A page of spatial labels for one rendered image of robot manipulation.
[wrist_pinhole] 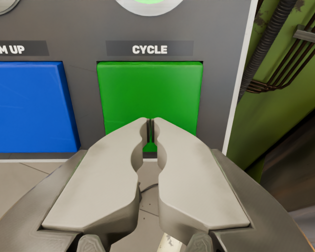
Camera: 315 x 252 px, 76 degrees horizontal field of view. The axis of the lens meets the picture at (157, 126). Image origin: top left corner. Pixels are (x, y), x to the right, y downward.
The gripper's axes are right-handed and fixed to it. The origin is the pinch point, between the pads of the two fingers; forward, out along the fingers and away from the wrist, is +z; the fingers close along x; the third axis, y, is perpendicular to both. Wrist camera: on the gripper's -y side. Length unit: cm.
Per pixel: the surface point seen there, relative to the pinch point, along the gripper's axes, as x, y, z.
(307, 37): 24.9, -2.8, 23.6
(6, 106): -10.8, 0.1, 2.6
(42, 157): -9.9, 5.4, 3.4
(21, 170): -77, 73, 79
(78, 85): -5.5, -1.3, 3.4
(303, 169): 33.4, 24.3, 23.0
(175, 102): 1.8, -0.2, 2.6
